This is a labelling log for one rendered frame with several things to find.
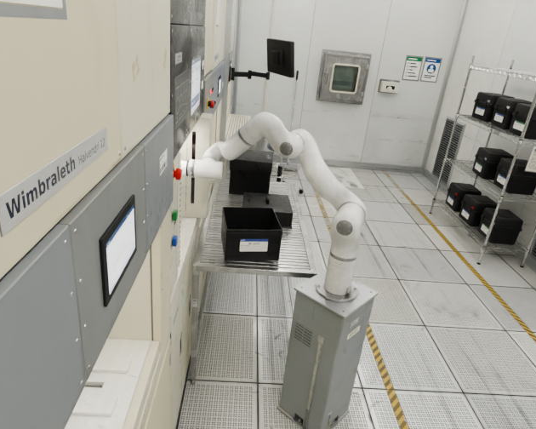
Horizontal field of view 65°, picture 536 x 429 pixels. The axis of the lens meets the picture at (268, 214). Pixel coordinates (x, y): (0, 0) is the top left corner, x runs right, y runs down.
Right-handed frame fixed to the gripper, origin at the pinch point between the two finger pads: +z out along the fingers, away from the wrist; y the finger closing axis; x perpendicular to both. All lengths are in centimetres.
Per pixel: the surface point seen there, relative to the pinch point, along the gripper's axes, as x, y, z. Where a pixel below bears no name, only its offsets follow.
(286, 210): -33, 37, -67
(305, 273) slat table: -44, -14, -74
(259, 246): -35, -6, -51
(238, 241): -32, -7, -41
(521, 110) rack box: 19, 173, -274
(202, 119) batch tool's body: 19.8, 15.6, -19.7
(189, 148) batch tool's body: 5.0, 15.5, -13.5
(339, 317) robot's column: -46, -44, -86
